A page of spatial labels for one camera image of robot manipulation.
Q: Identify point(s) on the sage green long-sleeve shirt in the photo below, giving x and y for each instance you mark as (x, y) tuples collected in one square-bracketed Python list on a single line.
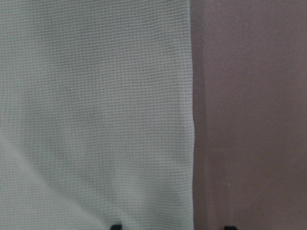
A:
[(96, 123)]

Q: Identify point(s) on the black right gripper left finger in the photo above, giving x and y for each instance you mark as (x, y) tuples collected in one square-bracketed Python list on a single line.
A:
[(116, 227)]

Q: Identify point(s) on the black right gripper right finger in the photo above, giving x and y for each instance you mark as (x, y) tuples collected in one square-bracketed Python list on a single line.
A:
[(229, 227)]

